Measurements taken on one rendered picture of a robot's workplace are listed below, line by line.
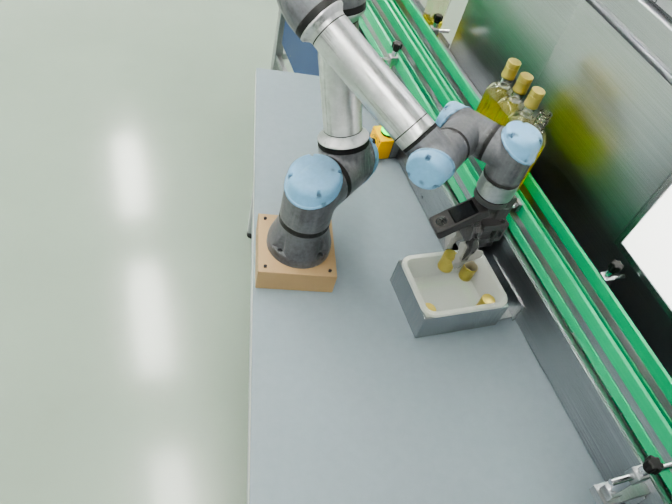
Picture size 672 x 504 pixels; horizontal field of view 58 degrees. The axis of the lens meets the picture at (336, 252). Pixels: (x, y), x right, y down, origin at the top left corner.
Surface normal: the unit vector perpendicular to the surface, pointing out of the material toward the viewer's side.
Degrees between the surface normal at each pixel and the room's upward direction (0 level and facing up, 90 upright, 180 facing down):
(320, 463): 0
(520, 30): 90
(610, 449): 90
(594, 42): 90
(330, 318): 0
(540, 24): 90
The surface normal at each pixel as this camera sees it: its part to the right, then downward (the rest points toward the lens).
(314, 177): 0.13, -0.57
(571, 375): -0.94, 0.10
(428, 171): -0.55, 0.54
